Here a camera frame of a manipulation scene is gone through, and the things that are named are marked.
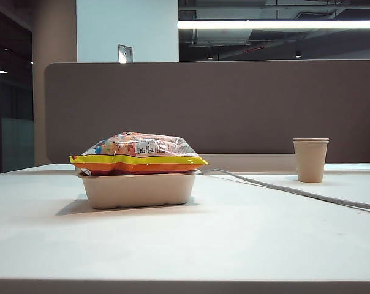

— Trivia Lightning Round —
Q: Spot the grey cable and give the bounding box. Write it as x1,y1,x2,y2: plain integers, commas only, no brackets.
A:
200,169,370,213

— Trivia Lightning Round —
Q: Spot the white ceiling light strip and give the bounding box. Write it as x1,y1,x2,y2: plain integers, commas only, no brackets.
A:
178,19,370,31

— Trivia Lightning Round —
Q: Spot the beige pulp food box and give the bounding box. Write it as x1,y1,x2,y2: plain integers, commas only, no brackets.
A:
77,168,202,211

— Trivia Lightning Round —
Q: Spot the beige paper cup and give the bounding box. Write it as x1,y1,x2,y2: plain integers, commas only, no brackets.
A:
292,137,330,184

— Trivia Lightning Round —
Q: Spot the orange yellow chips bag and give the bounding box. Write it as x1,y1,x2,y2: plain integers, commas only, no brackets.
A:
68,131,210,177

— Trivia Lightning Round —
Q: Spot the metal wall plate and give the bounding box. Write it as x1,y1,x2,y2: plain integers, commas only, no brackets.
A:
117,43,134,64

